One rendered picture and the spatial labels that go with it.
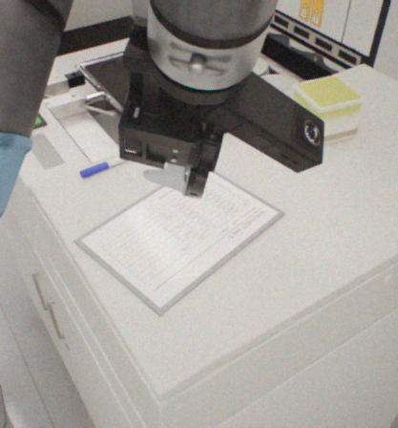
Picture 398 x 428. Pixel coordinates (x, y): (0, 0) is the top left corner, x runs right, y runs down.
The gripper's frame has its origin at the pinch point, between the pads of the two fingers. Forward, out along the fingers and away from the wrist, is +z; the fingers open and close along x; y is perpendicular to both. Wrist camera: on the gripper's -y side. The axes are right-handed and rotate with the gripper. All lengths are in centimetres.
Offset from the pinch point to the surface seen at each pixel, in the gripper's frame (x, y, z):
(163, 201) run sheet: -2.3, 3.4, 10.8
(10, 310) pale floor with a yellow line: -2, 49, 126
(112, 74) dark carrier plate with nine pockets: -38, 20, 37
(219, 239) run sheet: 2.4, -4.2, 7.3
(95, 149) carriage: -17.2, 17.5, 29.4
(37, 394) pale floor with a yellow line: 21, 29, 113
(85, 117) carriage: -25.4, 22.0, 33.7
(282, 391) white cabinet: 16.1, -16.7, 18.4
